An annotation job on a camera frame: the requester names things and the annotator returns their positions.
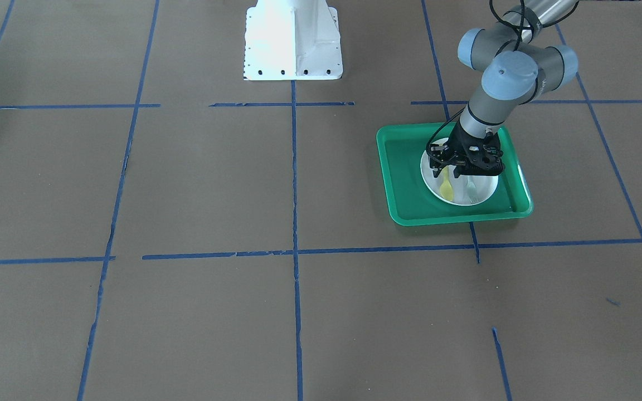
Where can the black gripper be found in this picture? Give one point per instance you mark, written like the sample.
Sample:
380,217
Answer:
459,140

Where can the yellow plastic spoon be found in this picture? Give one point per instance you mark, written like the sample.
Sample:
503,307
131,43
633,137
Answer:
446,189

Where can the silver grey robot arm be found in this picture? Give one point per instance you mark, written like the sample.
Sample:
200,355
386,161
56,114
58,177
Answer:
514,72

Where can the white round plate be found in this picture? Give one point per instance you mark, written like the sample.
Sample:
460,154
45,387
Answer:
486,185

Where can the pale green plastic fork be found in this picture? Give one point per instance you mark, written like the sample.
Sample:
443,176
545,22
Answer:
471,191

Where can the green plastic tray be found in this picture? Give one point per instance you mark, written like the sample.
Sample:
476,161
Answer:
410,203

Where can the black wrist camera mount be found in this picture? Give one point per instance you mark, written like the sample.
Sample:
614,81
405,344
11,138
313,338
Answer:
484,157

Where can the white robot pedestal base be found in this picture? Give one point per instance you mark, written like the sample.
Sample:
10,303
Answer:
292,40

